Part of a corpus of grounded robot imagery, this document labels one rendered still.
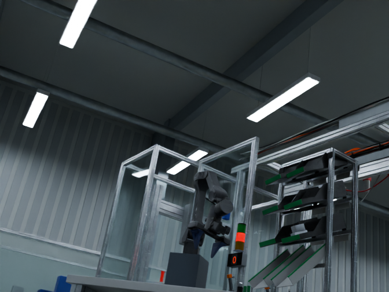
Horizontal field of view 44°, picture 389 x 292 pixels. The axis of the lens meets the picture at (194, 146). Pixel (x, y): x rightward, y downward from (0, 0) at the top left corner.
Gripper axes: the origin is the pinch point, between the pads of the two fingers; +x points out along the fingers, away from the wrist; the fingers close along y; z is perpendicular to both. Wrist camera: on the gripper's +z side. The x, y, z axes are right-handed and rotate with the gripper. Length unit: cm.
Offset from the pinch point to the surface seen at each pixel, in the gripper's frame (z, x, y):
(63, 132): -832, -380, 90
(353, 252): 17, -24, 65
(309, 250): 3, -21, 53
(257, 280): -14.5, -2.5, 41.3
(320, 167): 13, -56, 40
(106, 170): -813, -344, 207
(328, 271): 18, -9, 51
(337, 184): 15, -52, 51
